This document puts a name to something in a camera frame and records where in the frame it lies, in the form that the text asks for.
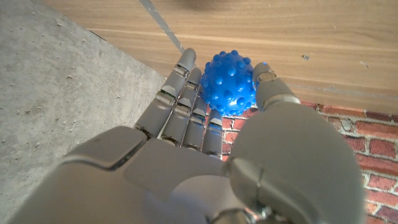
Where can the red brick print backdrop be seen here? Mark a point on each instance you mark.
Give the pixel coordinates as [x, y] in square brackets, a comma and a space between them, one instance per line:
[373, 143]

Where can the blue spiky stress ball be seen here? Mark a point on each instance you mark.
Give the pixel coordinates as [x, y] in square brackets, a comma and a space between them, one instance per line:
[228, 82]

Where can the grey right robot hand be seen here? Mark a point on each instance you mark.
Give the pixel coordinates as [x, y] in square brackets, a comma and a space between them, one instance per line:
[155, 186]

